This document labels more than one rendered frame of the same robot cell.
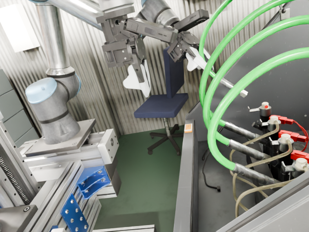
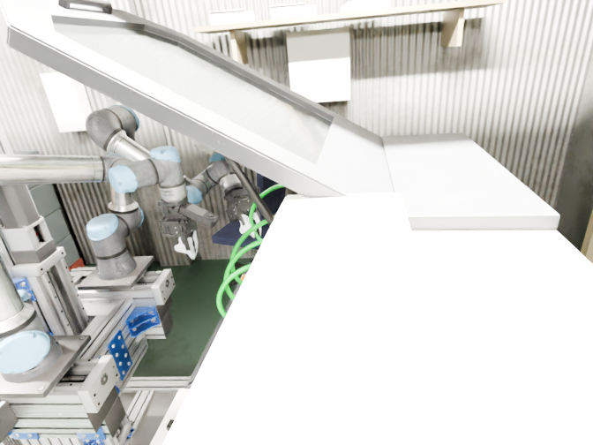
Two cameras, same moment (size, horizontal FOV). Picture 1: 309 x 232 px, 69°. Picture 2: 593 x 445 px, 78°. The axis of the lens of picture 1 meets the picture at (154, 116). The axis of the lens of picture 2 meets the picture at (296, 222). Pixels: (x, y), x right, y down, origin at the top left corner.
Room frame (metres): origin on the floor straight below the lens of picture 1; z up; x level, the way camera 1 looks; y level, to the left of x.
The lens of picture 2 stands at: (-0.52, -0.24, 1.80)
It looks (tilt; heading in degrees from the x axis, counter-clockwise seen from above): 25 degrees down; 355
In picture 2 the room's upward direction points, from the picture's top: 5 degrees counter-clockwise
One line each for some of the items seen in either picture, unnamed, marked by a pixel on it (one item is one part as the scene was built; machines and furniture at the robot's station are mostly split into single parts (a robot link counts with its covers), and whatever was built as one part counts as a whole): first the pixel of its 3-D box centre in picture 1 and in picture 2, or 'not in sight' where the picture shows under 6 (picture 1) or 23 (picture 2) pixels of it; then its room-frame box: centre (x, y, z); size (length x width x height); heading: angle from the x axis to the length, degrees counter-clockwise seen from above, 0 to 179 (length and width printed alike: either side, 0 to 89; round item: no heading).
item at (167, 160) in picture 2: not in sight; (167, 167); (0.55, 0.02, 1.53); 0.09 x 0.08 x 0.11; 126
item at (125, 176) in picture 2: not in sight; (131, 175); (0.51, 0.11, 1.53); 0.11 x 0.11 x 0.08; 36
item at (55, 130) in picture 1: (58, 124); (114, 260); (0.87, 0.39, 1.09); 0.15 x 0.15 x 0.10
